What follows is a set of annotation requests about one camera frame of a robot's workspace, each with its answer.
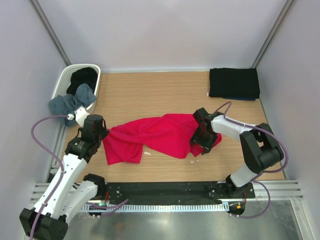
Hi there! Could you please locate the folded black t shirt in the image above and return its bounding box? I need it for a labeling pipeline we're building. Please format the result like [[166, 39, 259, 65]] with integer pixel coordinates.
[[208, 68, 260, 99]]

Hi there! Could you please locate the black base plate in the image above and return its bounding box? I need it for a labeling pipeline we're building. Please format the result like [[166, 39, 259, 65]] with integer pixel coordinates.
[[106, 181, 256, 206]]

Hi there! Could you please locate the black t shirt in basket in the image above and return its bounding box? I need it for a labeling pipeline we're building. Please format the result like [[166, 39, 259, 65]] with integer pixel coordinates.
[[66, 67, 98, 95]]

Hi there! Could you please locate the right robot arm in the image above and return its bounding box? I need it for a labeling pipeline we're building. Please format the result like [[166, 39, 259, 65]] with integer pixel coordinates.
[[190, 107, 288, 198]]

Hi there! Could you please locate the slotted cable duct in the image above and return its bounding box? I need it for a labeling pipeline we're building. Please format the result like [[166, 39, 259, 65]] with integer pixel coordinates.
[[82, 202, 230, 214]]

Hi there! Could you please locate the red t shirt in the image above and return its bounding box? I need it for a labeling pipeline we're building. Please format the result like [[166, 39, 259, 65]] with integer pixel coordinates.
[[102, 112, 223, 166]]

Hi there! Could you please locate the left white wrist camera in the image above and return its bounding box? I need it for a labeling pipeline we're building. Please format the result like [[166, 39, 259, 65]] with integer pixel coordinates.
[[67, 106, 90, 127]]

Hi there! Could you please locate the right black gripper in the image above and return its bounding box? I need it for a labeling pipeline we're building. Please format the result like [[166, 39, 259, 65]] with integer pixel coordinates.
[[189, 125, 219, 155]]

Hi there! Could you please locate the grey blue t shirt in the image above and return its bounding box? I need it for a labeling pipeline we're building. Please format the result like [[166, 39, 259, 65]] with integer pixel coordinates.
[[48, 83, 97, 116]]

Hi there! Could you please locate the white plastic basket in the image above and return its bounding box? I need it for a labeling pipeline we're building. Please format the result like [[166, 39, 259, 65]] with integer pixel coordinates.
[[48, 63, 101, 116]]

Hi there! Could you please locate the aluminium frame rail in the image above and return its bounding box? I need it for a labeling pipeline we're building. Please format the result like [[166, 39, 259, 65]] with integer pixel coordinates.
[[29, 181, 305, 205]]

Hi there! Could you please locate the folded navy t shirt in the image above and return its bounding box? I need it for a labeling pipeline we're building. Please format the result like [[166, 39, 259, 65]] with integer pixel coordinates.
[[223, 97, 256, 101]]

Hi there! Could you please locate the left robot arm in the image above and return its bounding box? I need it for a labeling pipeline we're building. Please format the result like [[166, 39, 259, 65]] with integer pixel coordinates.
[[19, 114, 109, 240]]

